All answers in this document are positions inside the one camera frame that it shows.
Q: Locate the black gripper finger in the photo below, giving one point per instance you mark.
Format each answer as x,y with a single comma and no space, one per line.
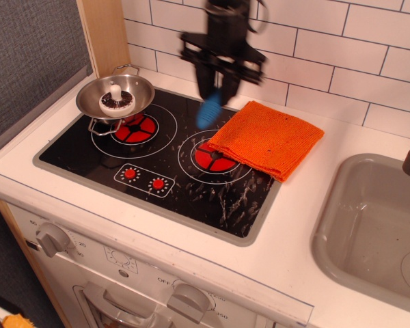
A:
229,87
205,75

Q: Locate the grey plastic sink basin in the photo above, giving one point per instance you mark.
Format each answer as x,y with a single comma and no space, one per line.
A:
362,240

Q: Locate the white toy mushroom slice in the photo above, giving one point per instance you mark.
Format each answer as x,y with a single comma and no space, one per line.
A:
117,103

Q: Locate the grey oven knob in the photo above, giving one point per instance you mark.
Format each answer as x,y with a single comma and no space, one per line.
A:
189,301
52,239

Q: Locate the right red stove button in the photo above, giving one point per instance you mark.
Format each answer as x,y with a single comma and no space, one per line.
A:
158,184

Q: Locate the left grey oven knob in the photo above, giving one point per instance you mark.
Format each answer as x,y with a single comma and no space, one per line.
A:
52,239

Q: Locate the blue handled metal fork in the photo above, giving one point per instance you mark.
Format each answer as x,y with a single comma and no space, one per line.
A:
209,110

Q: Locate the red stove button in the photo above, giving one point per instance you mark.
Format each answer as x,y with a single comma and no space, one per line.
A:
130,173
158,184

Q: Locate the left red stove button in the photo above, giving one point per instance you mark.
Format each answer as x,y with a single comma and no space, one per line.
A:
130,173

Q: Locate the small steel pot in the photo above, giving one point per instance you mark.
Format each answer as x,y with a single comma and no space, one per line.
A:
88,97

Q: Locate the black toy stovetop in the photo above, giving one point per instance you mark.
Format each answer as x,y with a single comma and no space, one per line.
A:
204,189

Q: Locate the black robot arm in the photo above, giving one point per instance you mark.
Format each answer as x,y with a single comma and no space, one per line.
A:
227,6

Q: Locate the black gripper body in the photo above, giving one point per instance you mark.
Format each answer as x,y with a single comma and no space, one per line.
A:
224,48

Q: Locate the orange object bottom left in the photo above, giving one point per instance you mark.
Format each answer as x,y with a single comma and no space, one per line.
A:
16,321

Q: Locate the wooden side post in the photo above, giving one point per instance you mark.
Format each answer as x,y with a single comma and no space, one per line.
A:
105,34

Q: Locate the oven door with handle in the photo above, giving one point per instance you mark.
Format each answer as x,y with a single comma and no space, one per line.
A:
117,306

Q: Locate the orange folded cloth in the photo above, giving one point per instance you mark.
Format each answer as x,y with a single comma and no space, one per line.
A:
267,140

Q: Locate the right grey oven knob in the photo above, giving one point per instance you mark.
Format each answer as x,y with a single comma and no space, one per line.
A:
189,301

